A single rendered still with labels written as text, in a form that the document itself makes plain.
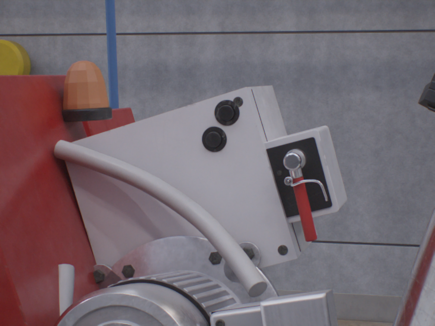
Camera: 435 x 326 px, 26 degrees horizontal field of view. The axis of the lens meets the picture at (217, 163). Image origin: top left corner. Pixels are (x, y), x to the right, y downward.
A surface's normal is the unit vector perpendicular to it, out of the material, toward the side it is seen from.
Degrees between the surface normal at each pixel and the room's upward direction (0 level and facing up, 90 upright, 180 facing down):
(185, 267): 81
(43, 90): 70
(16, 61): 90
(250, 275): 46
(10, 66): 90
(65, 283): 53
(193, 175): 90
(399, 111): 90
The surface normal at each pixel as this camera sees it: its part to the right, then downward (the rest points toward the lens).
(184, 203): -0.11, -0.50
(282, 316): -0.22, -0.07
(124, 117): 0.93, -0.28
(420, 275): -0.93, -0.29
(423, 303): -0.82, -0.24
